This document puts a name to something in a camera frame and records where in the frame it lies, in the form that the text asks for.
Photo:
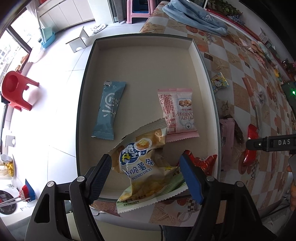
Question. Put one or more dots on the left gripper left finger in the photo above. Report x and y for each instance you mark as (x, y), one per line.
(97, 178)

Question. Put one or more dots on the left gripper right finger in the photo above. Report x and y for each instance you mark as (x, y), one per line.
(197, 181)

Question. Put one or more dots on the red candy wrapper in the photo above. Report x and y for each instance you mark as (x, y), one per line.
(205, 163)

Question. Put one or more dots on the red shiny snack packet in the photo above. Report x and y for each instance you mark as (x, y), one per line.
(249, 155)

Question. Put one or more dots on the white translucent snack bar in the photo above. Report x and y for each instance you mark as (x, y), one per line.
(258, 113)

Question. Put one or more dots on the potato sticks snack bag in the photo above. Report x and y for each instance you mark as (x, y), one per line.
(152, 178)

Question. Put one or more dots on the pink wafer bar packet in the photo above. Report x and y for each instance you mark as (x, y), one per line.
(227, 142)

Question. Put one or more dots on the hello kitty candy packet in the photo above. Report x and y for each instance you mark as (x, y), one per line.
(218, 82)

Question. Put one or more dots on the clear bag of candies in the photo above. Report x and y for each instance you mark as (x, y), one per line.
(259, 97)

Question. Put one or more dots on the patterned checkered tablecloth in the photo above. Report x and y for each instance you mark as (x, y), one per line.
(243, 72)

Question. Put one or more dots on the pink cranberry crisp packet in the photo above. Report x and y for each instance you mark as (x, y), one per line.
(177, 106)

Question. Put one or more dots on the teal snack bar packet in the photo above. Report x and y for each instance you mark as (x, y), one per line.
(110, 99)

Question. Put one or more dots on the beige cardboard box tray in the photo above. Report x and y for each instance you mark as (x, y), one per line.
(146, 63)

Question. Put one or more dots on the red plastic stool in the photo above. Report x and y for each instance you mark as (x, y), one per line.
(12, 88)

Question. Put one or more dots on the white small stool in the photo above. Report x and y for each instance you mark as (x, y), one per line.
(77, 40)

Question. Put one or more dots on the light blue garment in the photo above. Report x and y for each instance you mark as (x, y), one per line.
(188, 13)

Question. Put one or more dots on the pink plastic stool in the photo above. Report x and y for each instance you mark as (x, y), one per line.
(139, 9)

